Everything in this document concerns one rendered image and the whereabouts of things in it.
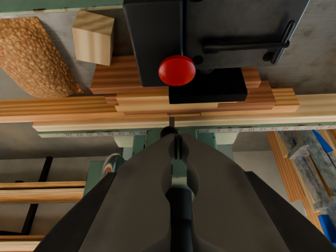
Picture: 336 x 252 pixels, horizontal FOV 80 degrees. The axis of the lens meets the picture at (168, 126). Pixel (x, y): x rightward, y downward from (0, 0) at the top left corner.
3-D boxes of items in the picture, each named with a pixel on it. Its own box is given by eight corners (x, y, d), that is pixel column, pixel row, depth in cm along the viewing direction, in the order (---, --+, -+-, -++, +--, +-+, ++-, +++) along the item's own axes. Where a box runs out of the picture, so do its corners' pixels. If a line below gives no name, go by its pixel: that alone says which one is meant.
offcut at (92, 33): (79, 9, 24) (71, 27, 22) (115, 17, 25) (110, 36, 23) (82, 42, 28) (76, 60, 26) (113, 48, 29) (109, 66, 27)
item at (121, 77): (250, 49, 29) (261, 81, 25) (248, 55, 30) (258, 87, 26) (98, 56, 30) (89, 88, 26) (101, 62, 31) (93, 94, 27)
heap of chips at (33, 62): (37, 16, 25) (25, 35, 23) (83, 93, 37) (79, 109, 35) (-34, 20, 25) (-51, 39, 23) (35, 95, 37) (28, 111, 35)
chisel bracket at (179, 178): (195, 117, 28) (201, 177, 24) (191, 157, 40) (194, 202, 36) (143, 119, 29) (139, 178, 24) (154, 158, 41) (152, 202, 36)
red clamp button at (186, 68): (196, 51, 15) (197, 60, 15) (193, 79, 18) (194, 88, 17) (156, 53, 16) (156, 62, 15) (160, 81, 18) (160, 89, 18)
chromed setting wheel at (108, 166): (118, 142, 40) (109, 208, 34) (131, 165, 51) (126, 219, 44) (103, 143, 41) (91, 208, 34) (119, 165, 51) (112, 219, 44)
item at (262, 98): (268, 80, 34) (276, 102, 32) (264, 88, 36) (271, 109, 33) (124, 86, 35) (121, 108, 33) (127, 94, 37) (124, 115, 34)
